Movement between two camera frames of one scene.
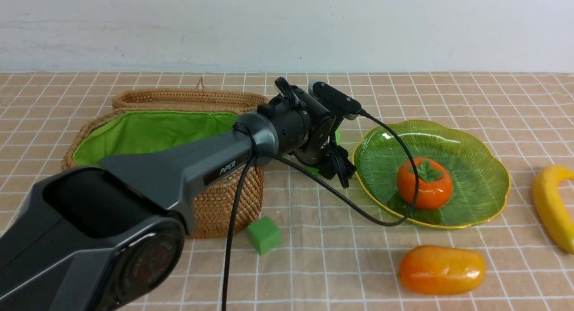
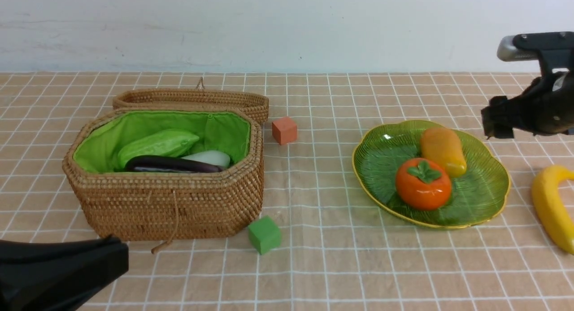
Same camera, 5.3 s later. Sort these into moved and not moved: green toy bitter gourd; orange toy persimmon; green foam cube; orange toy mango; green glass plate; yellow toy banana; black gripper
Moved: black gripper; orange toy mango; green toy bitter gourd
Not moved: orange toy persimmon; yellow toy banana; green glass plate; green foam cube
